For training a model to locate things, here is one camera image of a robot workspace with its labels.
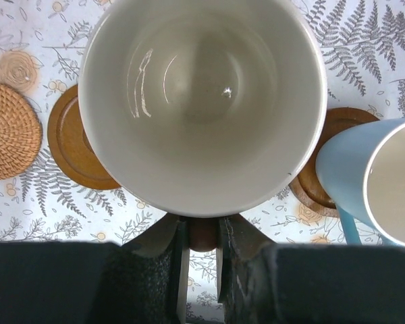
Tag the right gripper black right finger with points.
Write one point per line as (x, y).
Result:
(262, 281)

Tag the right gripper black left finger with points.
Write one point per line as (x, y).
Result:
(140, 281)

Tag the dark wooden coaster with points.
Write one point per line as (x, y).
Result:
(305, 186)
(70, 147)

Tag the blue mug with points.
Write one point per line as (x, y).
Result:
(362, 169)

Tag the woven rattan coaster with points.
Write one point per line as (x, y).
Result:
(21, 133)

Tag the pink mug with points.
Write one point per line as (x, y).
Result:
(203, 109)

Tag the floral tablecloth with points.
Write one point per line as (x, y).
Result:
(42, 44)

